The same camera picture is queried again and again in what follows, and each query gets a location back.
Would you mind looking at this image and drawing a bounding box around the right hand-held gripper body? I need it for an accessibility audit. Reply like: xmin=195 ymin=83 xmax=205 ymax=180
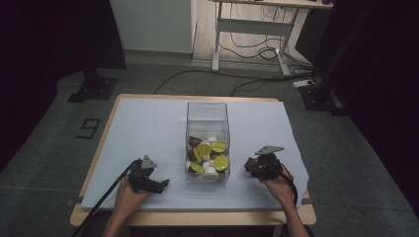
xmin=254 ymin=144 xmax=287 ymax=181

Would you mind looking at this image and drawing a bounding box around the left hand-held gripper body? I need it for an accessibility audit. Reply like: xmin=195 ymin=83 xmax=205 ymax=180
xmin=127 ymin=154 xmax=160 ymax=194

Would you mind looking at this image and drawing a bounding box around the single brown kiwi half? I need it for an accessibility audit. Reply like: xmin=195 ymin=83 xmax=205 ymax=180
xmin=244 ymin=156 xmax=260 ymax=171

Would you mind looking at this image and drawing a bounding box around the clear plastic box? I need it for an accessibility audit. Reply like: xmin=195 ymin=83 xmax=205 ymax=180
xmin=184 ymin=102 xmax=231 ymax=185

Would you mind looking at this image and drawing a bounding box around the person's right hand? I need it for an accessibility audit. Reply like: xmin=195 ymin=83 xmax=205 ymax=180
xmin=261 ymin=166 xmax=296 ymax=205

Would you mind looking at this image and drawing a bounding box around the person's left hand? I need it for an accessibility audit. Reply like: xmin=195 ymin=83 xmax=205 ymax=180
xmin=113 ymin=175 xmax=152 ymax=222

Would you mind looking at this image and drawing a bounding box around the wooden table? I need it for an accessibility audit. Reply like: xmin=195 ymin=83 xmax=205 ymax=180
xmin=69 ymin=93 xmax=317 ymax=228

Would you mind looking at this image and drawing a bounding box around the black stand base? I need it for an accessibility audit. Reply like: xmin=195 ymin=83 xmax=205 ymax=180
xmin=67 ymin=63 xmax=119 ymax=104
xmin=298 ymin=83 xmax=349 ymax=117

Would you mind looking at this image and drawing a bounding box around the white power strip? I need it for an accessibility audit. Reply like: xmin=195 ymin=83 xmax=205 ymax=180
xmin=292 ymin=79 xmax=315 ymax=89

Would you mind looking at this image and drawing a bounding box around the dark curtain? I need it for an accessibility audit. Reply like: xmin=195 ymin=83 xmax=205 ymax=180
xmin=0 ymin=0 xmax=127 ymax=172
xmin=294 ymin=0 xmax=419 ymax=218

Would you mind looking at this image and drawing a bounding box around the white cabinet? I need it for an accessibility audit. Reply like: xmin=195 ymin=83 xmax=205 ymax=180
xmin=109 ymin=0 xmax=199 ymax=54

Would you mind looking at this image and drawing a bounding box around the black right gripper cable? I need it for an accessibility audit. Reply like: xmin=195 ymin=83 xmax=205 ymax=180
xmin=270 ymin=162 xmax=299 ymax=206

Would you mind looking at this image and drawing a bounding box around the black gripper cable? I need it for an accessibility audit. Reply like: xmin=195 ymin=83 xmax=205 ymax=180
xmin=70 ymin=158 xmax=143 ymax=237
xmin=270 ymin=162 xmax=299 ymax=206

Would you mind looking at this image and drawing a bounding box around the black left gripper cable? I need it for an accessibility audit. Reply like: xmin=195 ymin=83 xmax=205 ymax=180
xmin=70 ymin=158 xmax=143 ymax=237

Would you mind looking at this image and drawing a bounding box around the long black floor cable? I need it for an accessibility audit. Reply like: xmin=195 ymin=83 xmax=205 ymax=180
xmin=152 ymin=68 xmax=314 ymax=96

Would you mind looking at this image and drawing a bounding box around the bundle of black cables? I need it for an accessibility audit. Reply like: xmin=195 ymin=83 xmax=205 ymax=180
xmin=218 ymin=3 xmax=314 ymax=76

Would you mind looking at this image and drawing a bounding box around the white metal frame desk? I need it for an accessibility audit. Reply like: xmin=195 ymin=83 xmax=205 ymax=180
xmin=209 ymin=0 xmax=334 ymax=78

